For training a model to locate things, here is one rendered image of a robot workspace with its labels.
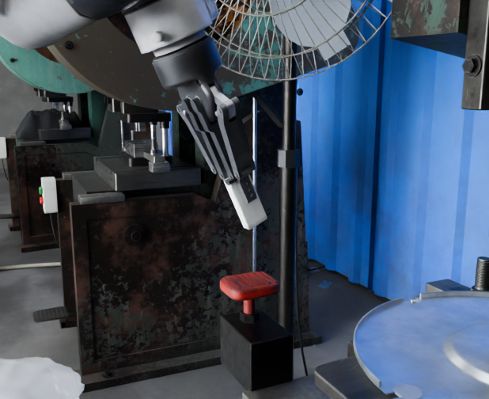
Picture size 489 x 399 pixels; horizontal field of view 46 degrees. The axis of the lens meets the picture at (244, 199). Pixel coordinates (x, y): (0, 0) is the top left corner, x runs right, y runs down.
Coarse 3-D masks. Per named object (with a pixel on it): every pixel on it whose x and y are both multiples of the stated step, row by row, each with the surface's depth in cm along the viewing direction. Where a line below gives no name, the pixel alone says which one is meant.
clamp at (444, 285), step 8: (480, 256) 69; (480, 264) 68; (488, 264) 68; (480, 272) 68; (488, 272) 68; (440, 280) 76; (448, 280) 76; (480, 280) 69; (488, 280) 68; (432, 288) 74; (440, 288) 74; (448, 288) 74; (456, 288) 73; (464, 288) 74; (472, 288) 69; (480, 288) 69; (488, 288) 69; (416, 296) 76
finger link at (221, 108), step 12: (240, 108) 63; (228, 120) 63; (240, 120) 64; (228, 132) 64; (240, 132) 65; (228, 144) 65; (240, 144) 66; (240, 156) 66; (240, 168) 67; (252, 168) 68
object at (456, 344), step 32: (384, 320) 58; (416, 320) 58; (448, 320) 58; (480, 320) 58; (384, 352) 51; (416, 352) 51; (448, 352) 50; (480, 352) 50; (384, 384) 46; (416, 384) 46; (448, 384) 46; (480, 384) 46
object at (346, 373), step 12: (336, 360) 50; (348, 360) 50; (324, 372) 48; (336, 372) 48; (348, 372) 48; (360, 372) 48; (324, 384) 47; (336, 384) 46; (348, 384) 46; (360, 384) 46; (372, 384) 46; (336, 396) 45; (348, 396) 44; (360, 396) 44; (372, 396) 44; (384, 396) 44; (396, 396) 44
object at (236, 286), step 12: (228, 276) 76; (240, 276) 76; (252, 276) 76; (264, 276) 76; (228, 288) 73; (240, 288) 72; (252, 288) 72; (264, 288) 73; (276, 288) 74; (240, 300) 72; (252, 300) 75; (252, 312) 75
